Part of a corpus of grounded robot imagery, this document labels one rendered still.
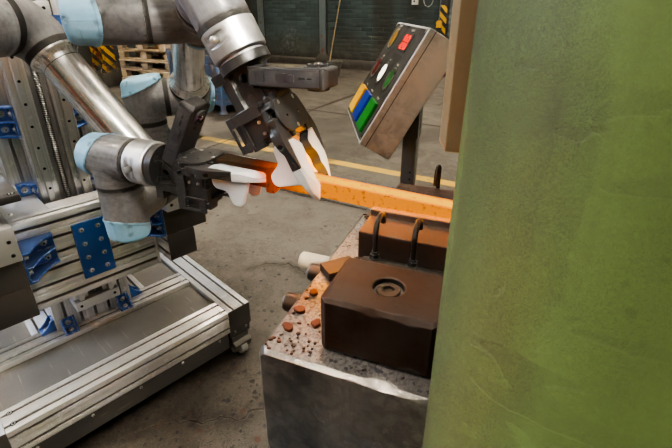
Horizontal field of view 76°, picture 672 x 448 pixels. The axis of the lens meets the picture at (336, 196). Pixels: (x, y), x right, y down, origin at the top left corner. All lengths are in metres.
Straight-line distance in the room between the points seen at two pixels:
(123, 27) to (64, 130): 0.81
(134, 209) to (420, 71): 0.62
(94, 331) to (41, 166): 0.62
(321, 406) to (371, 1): 9.10
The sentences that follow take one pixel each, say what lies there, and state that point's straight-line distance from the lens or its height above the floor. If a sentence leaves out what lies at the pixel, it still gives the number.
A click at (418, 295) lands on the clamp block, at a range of 0.44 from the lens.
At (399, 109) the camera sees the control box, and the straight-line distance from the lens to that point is 0.96.
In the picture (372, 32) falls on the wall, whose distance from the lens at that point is 9.40.
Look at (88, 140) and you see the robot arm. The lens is 0.83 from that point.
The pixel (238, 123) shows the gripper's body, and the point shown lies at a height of 1.10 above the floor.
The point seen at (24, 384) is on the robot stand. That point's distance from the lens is 1.68.
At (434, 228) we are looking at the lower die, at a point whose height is 0.99.
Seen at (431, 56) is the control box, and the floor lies 1.14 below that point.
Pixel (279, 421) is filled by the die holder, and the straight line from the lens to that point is 0.54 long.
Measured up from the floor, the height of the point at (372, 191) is 1.02.
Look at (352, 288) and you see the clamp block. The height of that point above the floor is 0.98.
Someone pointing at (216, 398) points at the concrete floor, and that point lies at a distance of 1.69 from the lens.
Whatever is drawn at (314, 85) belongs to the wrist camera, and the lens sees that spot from 0.54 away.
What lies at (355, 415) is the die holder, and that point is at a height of 0.87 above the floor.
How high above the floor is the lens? 1.24
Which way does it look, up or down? 24 degrees down
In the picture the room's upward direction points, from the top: straight up
